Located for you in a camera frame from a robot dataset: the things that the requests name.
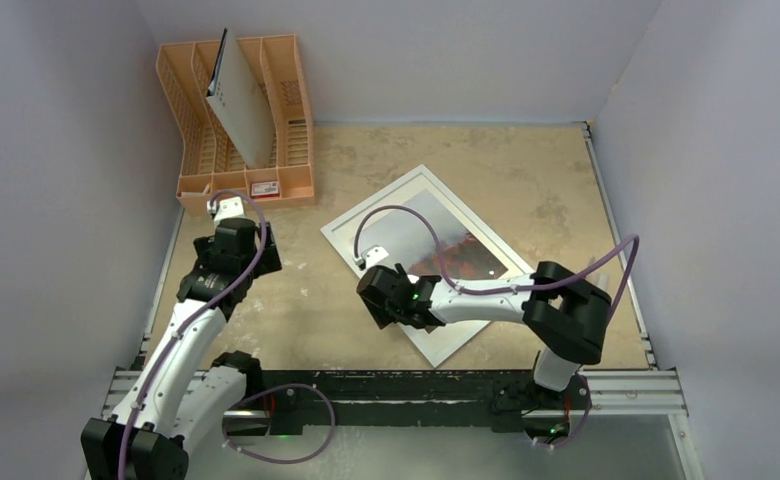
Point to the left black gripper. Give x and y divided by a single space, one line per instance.
269 262

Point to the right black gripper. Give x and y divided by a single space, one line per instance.
373 291

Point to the white picture frame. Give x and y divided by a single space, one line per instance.
413 218

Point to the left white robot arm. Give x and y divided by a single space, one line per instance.
152 432

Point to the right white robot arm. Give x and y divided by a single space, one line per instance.
569 314

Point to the small red white box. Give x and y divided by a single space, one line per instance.
264 189

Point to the orange plastic file organizer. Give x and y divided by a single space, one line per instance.
210 162

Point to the white board in organizer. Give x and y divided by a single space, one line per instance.
239 104

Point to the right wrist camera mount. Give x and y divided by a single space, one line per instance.
370 257

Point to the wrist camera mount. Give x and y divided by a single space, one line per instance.
227 208
370 257

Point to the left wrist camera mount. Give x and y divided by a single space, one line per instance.
227 208

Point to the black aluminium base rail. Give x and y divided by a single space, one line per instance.
503 401

